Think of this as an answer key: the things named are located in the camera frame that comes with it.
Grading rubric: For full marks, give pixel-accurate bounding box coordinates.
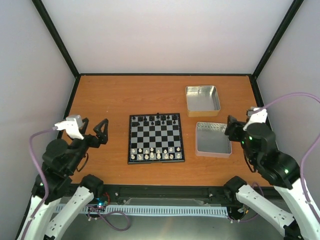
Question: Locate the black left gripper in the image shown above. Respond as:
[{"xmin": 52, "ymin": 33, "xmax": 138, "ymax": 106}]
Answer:
[{"xmin": 67, "ymin": 117, "xmax": 110, "ymax": 173}]

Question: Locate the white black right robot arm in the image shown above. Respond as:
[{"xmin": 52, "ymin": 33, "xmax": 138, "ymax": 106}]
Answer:
[{"xmin": 223, "ymin": 115, "xmax": 320, "ymax": 240}]

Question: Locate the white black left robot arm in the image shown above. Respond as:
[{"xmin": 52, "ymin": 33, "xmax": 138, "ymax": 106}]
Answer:
[{"xmin": 17, "ymin": 115, "xmax": 109, "ymax": 240}]

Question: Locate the pink metal tin base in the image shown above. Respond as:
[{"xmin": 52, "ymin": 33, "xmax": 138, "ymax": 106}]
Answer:
[{"xmin": 195, "ymin": 122, "xmax": 232, "ymax": 158}]

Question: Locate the gold metal tin lid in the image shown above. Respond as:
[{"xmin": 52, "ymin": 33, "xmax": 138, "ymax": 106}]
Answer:
[{"xmin": 185, "ymin": 85, "xmax": 221, "ymax": 118}]

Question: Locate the black white chessboard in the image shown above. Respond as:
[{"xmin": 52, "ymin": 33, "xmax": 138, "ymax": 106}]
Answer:
[{"xmin": 127, "ymin": 113, "xmax": 185, "ymax": 165}]

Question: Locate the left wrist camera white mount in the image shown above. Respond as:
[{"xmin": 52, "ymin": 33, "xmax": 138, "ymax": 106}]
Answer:
[{"xmin": 54, "ymin": 115, "xmax": 84, "ymax": 140}]

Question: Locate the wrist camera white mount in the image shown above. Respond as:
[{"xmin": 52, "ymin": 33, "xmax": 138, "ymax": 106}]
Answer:
[
  {"xmin": 242, "ymin": 107, "xmax": 268, "ymax": 131},
  {"xmin": 54, "ymin": 115, "xmax": 84, "ymax": 140}
]

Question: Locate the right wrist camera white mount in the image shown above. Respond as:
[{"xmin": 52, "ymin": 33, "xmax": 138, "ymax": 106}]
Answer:
[{"xmin": 242, "ymin": 107, "xmax": 268, "ymax": 131}]

